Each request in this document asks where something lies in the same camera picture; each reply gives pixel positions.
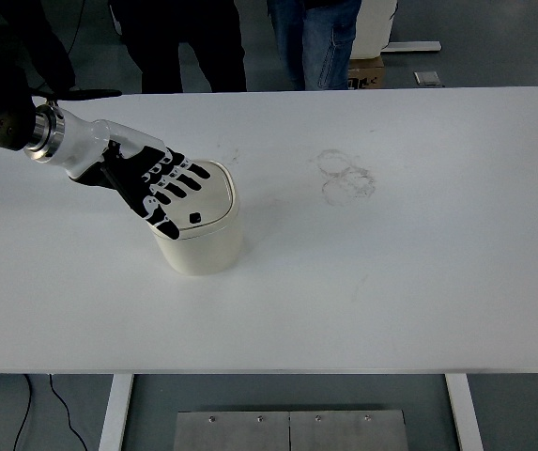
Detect right white table leg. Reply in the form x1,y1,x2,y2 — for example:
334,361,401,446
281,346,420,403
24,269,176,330
445,373,484,451

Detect person in dark clothes left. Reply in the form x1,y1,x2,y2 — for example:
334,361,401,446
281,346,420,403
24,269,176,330
0,0,78,95

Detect person in dark jacket jeans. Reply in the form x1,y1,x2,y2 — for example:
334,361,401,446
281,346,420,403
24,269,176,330
267,0,361,91

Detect grey floor socket box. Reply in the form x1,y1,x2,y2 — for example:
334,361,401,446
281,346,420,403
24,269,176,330
413,71,441,86

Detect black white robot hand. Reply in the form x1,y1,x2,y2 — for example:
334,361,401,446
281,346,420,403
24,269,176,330
23,105,212,241

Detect left white table leg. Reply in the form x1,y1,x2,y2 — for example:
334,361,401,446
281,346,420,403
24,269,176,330
99,374,134,451

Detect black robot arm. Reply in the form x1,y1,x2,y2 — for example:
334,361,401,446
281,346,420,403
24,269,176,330
0,62,210,240

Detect black floor cable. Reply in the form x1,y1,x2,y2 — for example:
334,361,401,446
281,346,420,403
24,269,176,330
12,374,89,451

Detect cream trash can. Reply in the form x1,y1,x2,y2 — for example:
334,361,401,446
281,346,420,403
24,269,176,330
152,160,243,275

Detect brown cardboard box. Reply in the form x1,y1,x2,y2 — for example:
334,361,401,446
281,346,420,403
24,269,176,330
347,56,385,89

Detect white table foot bar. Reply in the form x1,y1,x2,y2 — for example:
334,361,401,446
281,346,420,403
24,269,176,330
382,40,442,53

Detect person in black trousers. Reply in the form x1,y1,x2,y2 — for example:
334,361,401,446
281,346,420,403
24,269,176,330
110,1,247,94

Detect right metal floor plate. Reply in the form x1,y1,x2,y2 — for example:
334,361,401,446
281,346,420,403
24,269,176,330
289,410,408,450

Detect metal floor plate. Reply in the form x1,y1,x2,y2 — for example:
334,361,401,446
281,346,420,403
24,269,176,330
289,410,408,450
173,412,290,450

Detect white table leg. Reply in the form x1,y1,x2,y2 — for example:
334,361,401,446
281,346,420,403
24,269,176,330
445,373,484,451
99,374,134,451

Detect left metal floor plate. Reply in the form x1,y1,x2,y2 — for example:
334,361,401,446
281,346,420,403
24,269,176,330
173,412,290,450

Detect white object on box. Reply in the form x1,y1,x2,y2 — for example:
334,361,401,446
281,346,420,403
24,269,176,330
351,0,398,59

